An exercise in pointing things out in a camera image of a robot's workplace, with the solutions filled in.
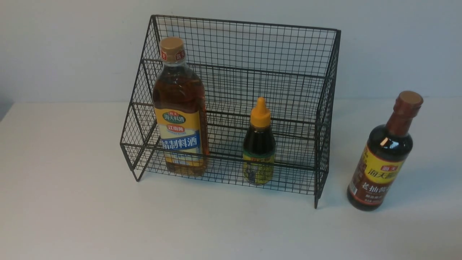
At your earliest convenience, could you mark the dark soy sauce bottle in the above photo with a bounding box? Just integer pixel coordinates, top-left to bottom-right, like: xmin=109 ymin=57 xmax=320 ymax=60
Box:
xmin=346 ymin=91 xmax=424 ymax=211

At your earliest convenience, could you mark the black wire mesh shelf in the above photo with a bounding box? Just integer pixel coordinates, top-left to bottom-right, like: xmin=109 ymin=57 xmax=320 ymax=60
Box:
xmin=119 ymin=14 xmax=341 ymax=209

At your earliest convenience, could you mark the small yellow-capped sauce bottle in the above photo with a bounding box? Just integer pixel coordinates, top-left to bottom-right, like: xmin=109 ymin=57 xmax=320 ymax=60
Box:
xmin=243 ymin=97 xmax=276 ymax=186

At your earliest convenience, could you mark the large cooking wine bottle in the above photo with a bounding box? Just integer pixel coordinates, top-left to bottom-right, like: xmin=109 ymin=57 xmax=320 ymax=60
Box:
xmin=152 ymin=37 xmax=209 ymax=177

